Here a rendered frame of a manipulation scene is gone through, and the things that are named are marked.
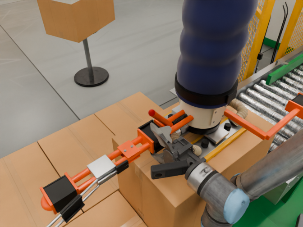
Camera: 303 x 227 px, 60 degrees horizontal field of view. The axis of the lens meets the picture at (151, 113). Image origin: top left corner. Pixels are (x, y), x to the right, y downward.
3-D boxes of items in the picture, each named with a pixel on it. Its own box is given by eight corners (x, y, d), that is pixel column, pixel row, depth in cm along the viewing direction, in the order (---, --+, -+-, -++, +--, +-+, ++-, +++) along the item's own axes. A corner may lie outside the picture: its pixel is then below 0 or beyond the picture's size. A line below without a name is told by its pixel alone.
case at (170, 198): (200, 137, 164) (209, 84, 137) (254, 180, 140) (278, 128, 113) (119, 189, 136) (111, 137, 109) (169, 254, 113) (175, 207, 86)
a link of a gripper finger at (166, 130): (160, 116, 88) (175, 139, 88) (147, 124, 86) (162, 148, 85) (164, 113, 86) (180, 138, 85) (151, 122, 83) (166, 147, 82)
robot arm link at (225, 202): (227, 232, 72) (236, 214, 66) (193, 201, 79) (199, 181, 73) (247, 212, 77) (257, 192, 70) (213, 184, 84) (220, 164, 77)
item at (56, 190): (69, 180, 81) (66, 171, 78) (81, 197, 77) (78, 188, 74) (43, 197, 77) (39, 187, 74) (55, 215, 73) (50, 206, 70)
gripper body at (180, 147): (178, 149, 92) (204, 170, 86) (160, 161, 88) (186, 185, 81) (180, 133, 87) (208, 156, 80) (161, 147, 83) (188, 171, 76)
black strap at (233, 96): (202, 63, 109) (203, 55, 107) (250, 88, 96) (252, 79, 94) (162, 84, 99) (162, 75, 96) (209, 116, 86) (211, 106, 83)
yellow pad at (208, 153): (230, 116, 118) (232, 108, 115) (249, 128, 113) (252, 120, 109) (176, 155, 102) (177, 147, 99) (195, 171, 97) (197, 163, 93)
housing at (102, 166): (106, 161, 87) (104, 153, 84) (118, 174, 84) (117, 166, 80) (87, 173, 84) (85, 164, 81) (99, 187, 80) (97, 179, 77)
